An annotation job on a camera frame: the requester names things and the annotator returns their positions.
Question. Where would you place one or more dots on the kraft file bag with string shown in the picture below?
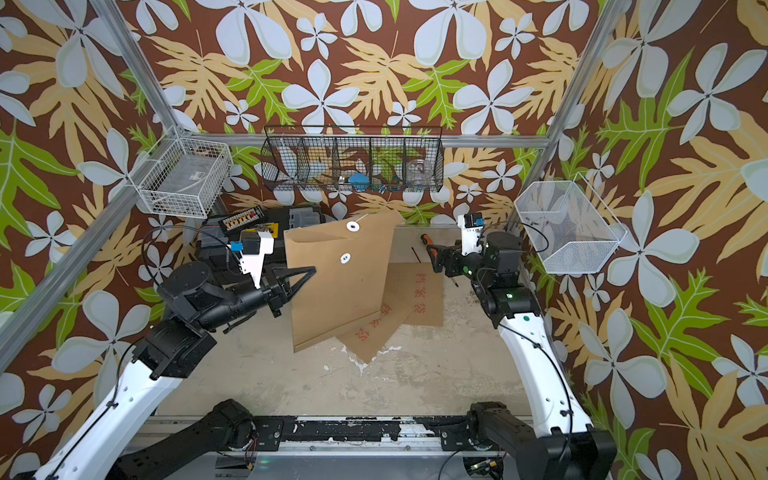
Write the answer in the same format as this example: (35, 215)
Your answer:
(351, 258)

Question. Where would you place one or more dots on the white wire basket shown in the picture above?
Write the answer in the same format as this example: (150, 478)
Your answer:
(572, 230)
(182, 175)

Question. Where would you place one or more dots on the blue object in basket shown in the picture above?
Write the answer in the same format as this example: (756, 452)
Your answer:
(359, 182)

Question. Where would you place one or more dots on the screwdriver bit set case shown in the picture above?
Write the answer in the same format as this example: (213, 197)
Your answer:
(242, 220)

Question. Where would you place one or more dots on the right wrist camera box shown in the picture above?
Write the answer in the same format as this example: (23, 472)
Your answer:
(471, 226)

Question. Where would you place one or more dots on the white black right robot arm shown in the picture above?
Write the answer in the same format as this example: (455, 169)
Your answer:
(562, 441)

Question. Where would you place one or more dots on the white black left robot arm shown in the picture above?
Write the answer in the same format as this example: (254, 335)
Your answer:
(195, 307)

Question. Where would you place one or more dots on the black plastic toolbox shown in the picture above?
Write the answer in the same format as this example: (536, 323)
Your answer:
(223, 239)

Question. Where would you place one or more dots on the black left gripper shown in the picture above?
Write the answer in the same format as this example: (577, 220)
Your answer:
(274, 289)

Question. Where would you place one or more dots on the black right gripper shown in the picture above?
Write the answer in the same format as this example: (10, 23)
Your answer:
(447, 254)

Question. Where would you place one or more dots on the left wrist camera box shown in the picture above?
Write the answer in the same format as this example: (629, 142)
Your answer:
(255, 252)

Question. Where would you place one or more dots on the black wire basket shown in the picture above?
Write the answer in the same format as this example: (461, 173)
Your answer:
(395, 158)

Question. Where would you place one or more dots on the thin dark metal rod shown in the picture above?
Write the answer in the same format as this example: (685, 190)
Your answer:
(415, 254)

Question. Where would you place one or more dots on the white wire basket right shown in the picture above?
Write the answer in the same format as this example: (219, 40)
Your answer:
(572, 230)

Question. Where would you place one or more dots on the white wire basket left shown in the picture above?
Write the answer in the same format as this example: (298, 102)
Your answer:
(182, 175)

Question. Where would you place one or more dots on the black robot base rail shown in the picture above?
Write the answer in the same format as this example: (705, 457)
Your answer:
(360, 432)

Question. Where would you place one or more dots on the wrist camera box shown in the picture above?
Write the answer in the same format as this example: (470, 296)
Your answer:
(471, 226)
(255, 252)

